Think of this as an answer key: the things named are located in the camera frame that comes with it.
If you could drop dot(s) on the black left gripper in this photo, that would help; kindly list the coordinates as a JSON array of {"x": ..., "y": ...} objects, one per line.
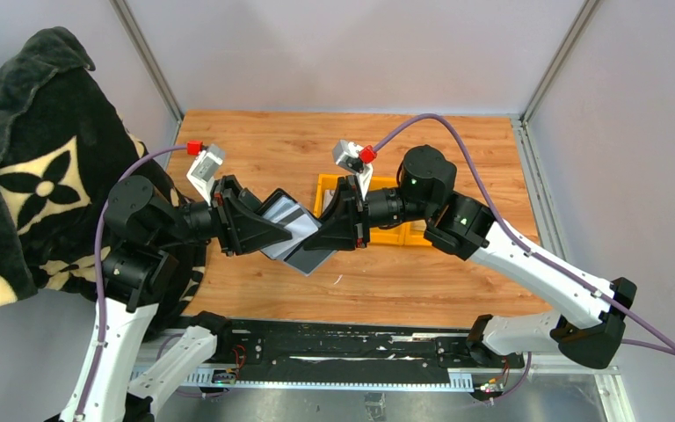
[{"x": 238, "y": 225}]

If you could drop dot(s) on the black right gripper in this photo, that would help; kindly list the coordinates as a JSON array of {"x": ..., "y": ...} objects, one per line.
[{"x": 344, "y": 223}]

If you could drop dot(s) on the black leather card holder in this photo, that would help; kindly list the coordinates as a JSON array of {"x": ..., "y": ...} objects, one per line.
[{"x": 285, "y": 211}]

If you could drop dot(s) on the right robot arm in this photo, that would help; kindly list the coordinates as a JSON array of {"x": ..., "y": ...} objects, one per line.
[{"x": 586, "y": 321}]

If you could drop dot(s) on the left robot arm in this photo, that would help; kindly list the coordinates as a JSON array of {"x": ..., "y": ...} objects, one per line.
[{"x": 132, "y": 281}]

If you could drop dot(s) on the yellow bin left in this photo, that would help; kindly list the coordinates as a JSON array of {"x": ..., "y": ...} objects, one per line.
[{"x": 325, "y": 189}]

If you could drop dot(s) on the yellow bin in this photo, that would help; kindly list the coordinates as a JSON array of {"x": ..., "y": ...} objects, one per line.
[
  {"x": 395, "y": 236},
  {"x": 325, "y": 189},
  {"x": 414, "y": 234}
]

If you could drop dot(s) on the yellow bin middle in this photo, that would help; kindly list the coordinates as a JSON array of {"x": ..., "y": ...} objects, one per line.
[{"x": 395, "y": 236}]

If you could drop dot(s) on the yellow bin right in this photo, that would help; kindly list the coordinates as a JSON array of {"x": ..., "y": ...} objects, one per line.
[{"x": 414, "y": 234}]

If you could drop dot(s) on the black floral blanket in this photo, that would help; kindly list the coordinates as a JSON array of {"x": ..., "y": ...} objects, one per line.
[{"x": 63, "y": 146}]

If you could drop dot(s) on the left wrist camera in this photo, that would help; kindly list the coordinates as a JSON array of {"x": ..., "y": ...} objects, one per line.
[{"x": 201, "y": 173}]

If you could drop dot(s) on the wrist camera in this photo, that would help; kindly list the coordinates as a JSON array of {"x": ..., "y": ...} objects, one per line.
[
  {"x": 201, "y": 173},
  {"x": 357, "y": 160}
]

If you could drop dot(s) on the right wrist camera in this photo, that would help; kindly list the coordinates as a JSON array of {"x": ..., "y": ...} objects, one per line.
[{"x": 357, "y": 160}]

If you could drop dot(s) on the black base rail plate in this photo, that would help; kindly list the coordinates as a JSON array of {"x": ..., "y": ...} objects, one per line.
[{"x": 307, "y": 352}]

